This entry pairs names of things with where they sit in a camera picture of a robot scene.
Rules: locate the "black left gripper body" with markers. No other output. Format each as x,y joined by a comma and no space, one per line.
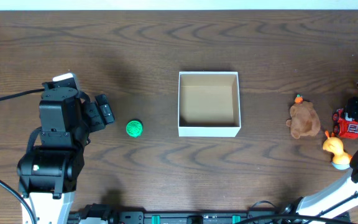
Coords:
95,113

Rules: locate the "red toy truck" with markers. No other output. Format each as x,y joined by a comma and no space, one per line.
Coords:
344,126

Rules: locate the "green ball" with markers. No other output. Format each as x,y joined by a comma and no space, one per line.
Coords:
134,128

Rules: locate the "orange rubber duck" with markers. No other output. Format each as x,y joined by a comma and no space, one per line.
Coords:
341,159

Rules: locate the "brown plush bear with orange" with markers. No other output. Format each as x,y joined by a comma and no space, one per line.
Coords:
304,120

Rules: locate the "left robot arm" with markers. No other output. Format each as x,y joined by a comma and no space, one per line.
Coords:
54,158

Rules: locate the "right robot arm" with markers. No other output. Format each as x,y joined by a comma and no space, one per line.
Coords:
332,201

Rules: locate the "white cardboard box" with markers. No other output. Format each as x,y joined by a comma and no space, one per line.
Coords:
209,104

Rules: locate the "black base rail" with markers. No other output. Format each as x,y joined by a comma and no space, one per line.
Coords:
97,213

